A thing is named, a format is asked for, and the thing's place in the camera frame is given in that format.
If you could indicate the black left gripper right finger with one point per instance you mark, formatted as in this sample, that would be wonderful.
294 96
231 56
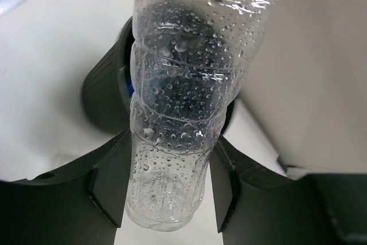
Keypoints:
255 205

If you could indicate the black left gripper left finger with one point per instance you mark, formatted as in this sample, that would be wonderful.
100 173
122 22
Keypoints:
81 202

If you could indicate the clear plastic bottle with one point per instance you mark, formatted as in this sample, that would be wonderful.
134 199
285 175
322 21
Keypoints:
168 169

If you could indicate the black plastic waste bin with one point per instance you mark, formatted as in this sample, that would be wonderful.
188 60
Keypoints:
170 68

